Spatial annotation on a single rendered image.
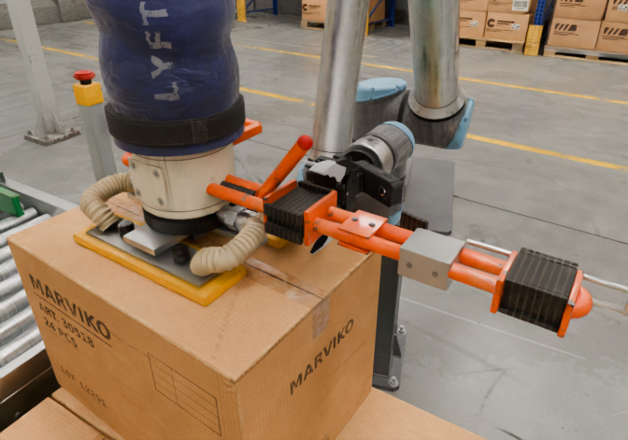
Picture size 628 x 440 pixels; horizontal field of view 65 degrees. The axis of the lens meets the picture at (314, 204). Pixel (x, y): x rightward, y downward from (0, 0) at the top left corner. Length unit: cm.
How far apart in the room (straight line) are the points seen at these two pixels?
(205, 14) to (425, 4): 54
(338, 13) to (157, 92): 44
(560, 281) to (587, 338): 174
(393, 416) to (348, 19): 83
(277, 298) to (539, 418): 136
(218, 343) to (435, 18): 80
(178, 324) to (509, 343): 166
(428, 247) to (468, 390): 136
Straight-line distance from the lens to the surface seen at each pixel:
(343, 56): 104
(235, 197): 80
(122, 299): 85
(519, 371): 212
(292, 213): 71
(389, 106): 143
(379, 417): 116
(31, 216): 212
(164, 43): 75
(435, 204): 151
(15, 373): 133
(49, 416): 128
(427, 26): 117
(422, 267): 66
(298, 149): 71
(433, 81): 128
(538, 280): 63
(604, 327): 247
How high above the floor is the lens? 145
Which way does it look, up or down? 29 degrees down
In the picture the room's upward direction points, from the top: straight up
